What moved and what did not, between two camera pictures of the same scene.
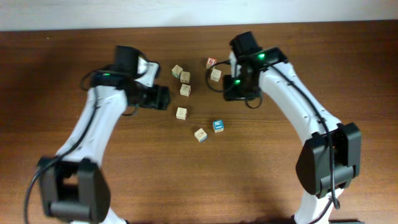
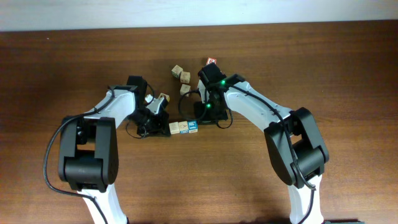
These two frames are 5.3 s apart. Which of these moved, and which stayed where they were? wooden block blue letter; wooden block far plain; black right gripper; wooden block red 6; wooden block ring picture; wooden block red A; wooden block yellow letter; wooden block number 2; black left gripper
Moved: wooden block ring picture; wooden block number 2; wooden block blue letter; black left gripper; black right gripper
Stayed: wooden block red 6; wooden block yellow letter; wooden block far plain; wooden block red A
